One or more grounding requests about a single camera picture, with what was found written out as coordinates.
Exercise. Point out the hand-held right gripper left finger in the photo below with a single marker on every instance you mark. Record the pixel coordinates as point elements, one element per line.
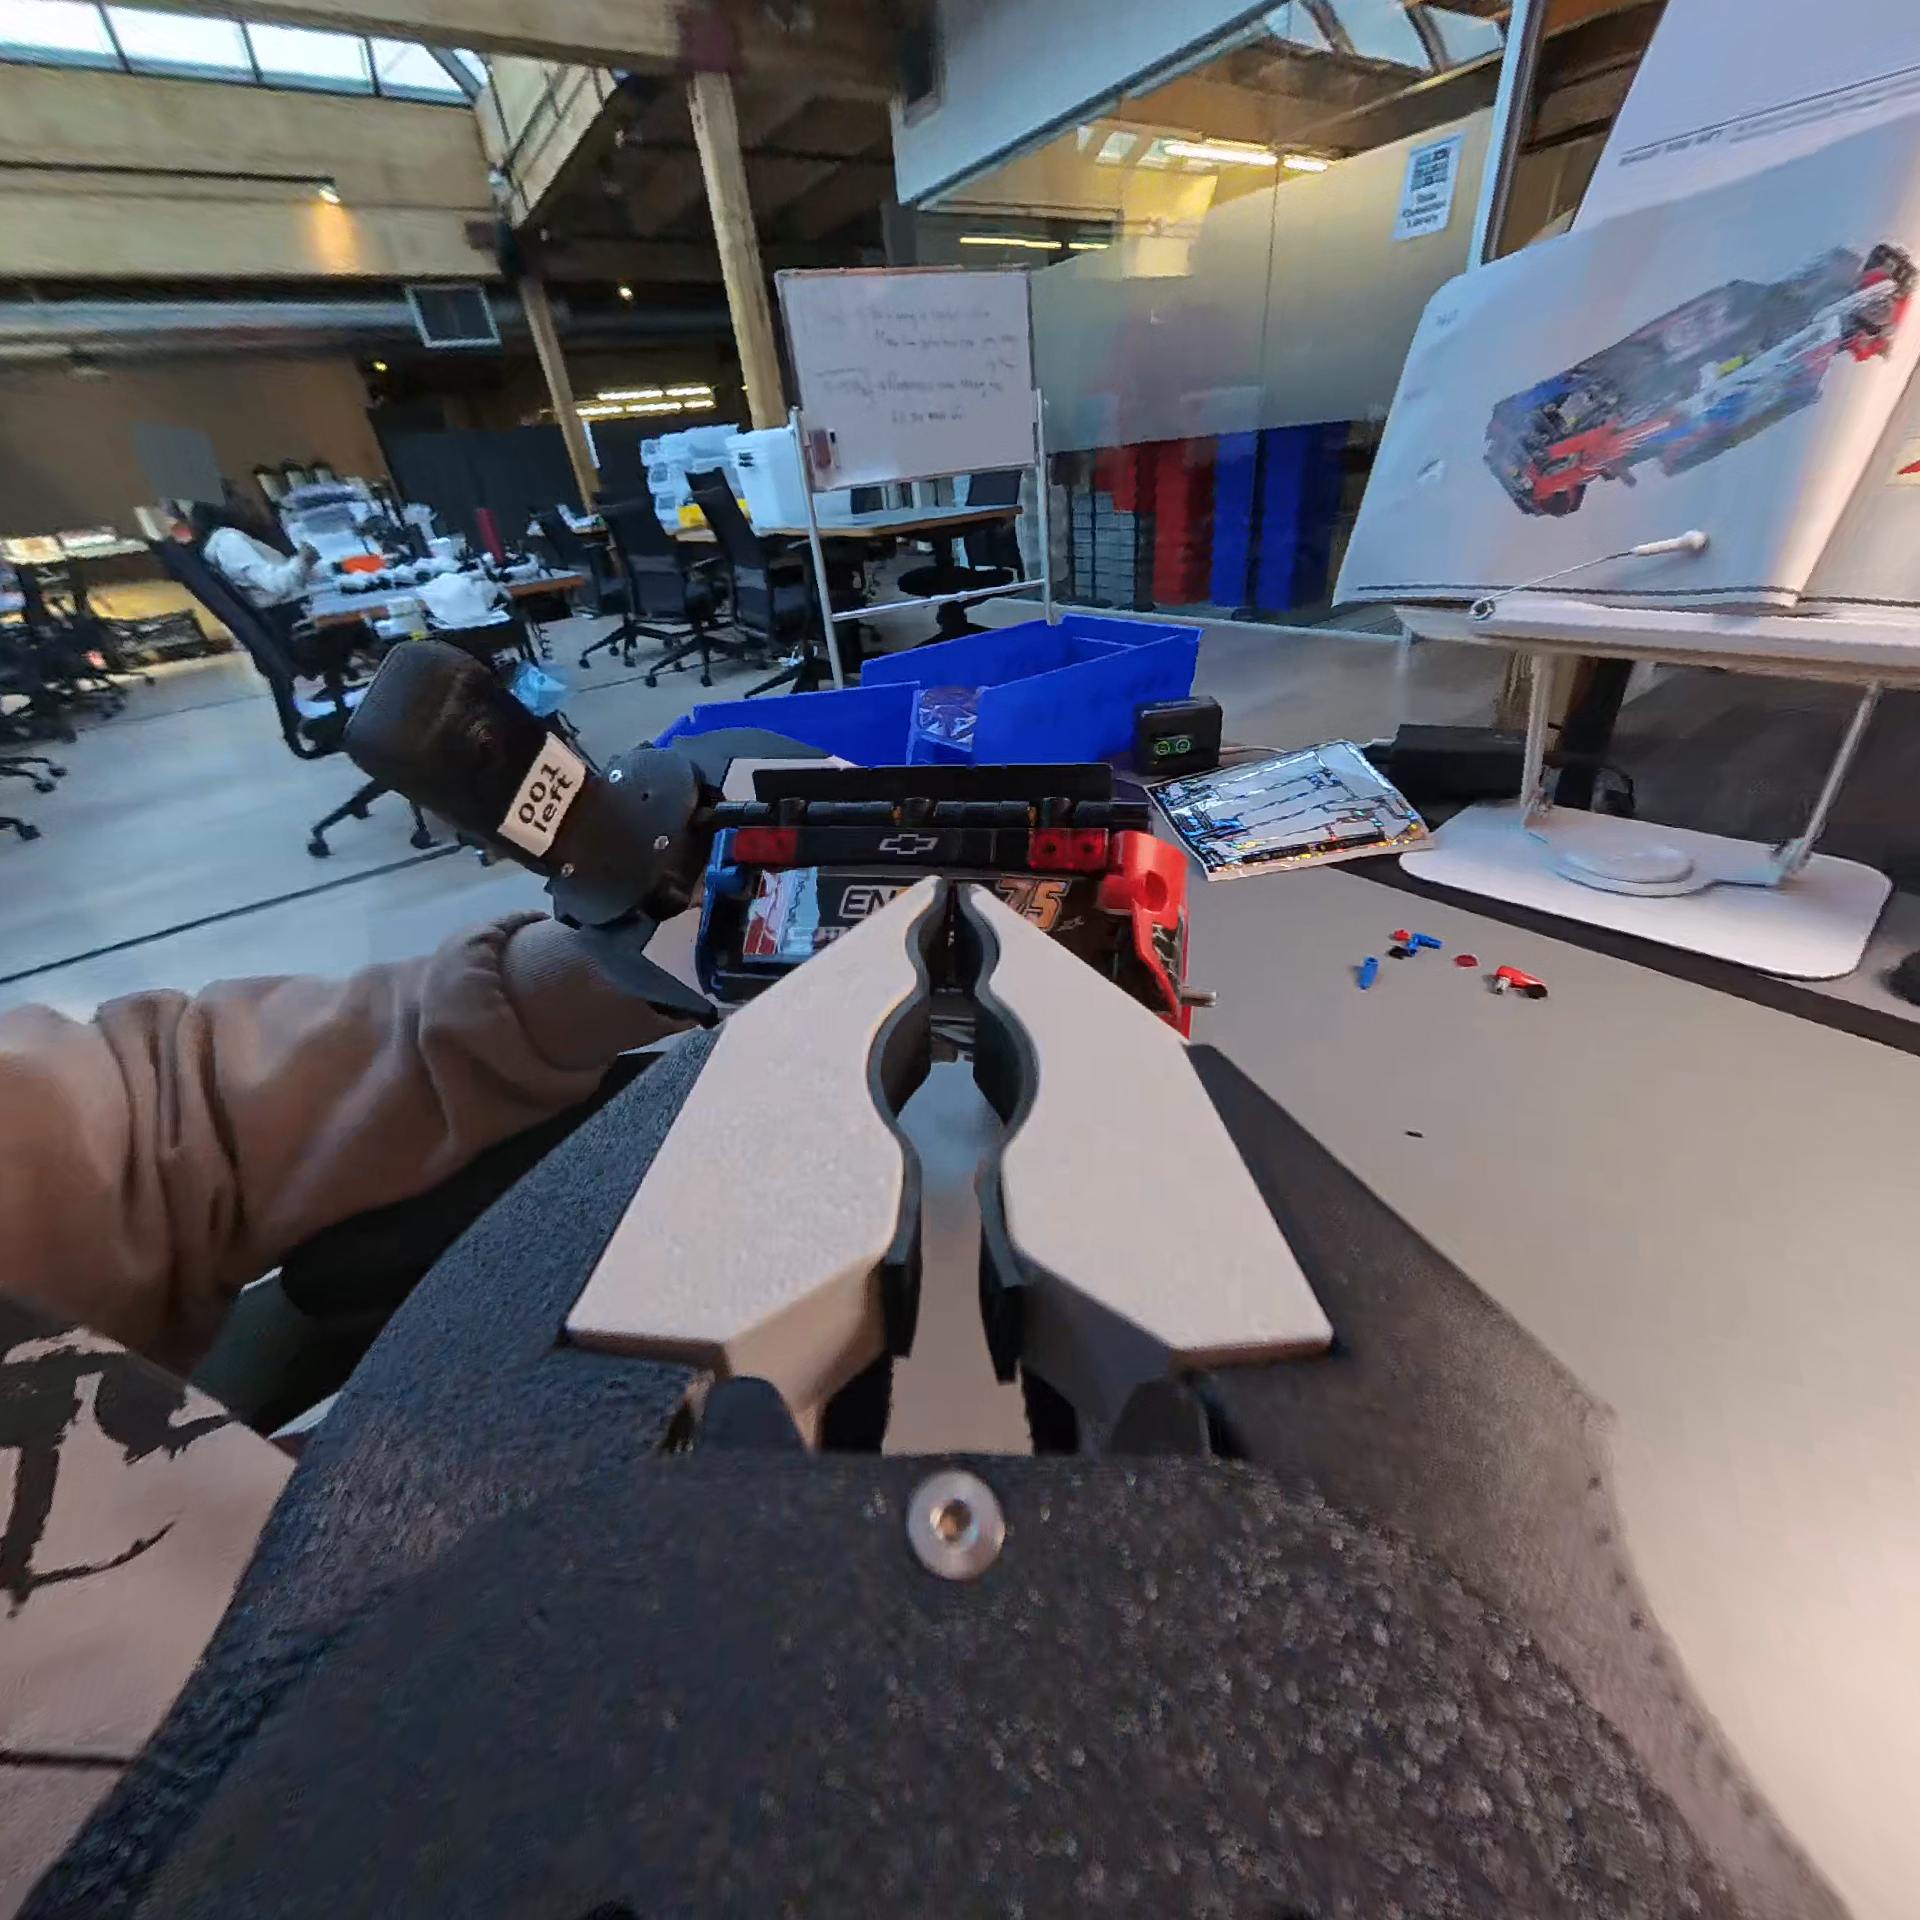
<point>750,1200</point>

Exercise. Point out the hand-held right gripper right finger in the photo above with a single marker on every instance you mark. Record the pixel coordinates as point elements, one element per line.
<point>1141,1200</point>

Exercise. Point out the blue pointed lego piece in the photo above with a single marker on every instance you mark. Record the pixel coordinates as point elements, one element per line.
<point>1412,942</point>

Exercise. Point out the lego race car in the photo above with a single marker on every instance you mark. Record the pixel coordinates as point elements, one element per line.
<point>901,849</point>

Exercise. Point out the red pointed lego piece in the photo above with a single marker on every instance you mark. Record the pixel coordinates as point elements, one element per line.
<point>1516,984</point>

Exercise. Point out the person's left forearm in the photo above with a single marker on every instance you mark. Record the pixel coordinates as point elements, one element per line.
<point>224,1109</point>

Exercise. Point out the lego instruction booklet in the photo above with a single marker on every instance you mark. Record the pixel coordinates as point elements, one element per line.
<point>1651,375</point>

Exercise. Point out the wooden office desk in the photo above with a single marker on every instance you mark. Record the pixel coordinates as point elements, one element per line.
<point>452,592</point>
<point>870,521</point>

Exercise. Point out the black office chair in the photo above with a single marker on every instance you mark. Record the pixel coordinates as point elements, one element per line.
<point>31,705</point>
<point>264,646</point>
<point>646,578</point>
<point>968,541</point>
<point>750,578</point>

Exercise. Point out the blue plastic bin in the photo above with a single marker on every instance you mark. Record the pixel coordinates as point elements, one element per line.
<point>797,727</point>
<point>1049,676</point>

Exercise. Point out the white plastic storage boxes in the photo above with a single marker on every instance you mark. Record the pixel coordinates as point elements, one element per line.
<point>735,473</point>

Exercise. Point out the holographic sticker sheet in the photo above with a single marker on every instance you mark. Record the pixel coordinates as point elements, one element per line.
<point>1291,809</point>

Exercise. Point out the small black device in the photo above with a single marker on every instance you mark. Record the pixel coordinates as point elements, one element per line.
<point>1179,740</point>

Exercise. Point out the clear plastic bag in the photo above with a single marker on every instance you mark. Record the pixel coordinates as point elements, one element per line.
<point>945,727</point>

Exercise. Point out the whiteboard on wheels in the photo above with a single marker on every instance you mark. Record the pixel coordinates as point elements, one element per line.
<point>909,375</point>

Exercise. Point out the white desk lamp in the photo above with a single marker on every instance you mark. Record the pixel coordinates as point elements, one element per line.
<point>1651,902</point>

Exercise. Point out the red and blue parts drawers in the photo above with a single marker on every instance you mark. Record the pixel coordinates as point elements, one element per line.
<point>1200,517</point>

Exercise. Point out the person's printed shirt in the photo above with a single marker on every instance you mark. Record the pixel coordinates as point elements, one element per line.
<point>120,1576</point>

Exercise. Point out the white paper sign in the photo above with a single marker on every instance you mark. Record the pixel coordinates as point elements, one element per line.
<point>1436,188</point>

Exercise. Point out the wall air vent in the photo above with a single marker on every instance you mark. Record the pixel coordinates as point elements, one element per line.
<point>452,316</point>

